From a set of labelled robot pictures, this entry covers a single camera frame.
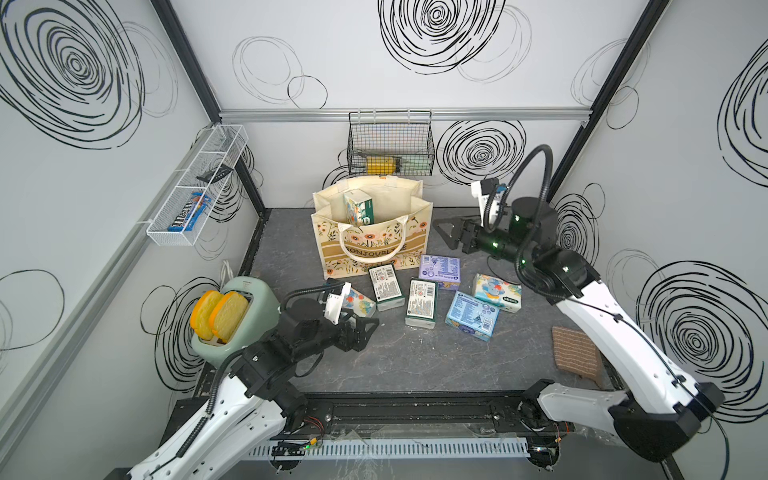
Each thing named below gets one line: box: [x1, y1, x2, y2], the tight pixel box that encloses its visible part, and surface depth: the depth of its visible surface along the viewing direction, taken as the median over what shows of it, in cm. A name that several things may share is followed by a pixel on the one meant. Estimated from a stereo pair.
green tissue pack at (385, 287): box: [367, 263, 405, 312], surface depth 93 cm
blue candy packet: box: [167, 191, 212, 232], surface depth 71 cm
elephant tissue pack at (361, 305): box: [343, 287, 377, 319], surface depth 90 cm
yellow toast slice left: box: [190, 290, 223, 341], surface depth 70 cm
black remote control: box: [196, 164, 234, 184], surface depth 82 cm
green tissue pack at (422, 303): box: [405, 278, 439, 329], surface depth 90 cm
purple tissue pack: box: [418, 255, 461, 290], surface depth 98 cm
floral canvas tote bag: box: [311, 176, 433, 279], surface depth 90 cm
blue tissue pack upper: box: [445, 291, 501, 342], surface depth 88 cm
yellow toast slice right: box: [209, 291, 249, 344], surface depth 72 cm
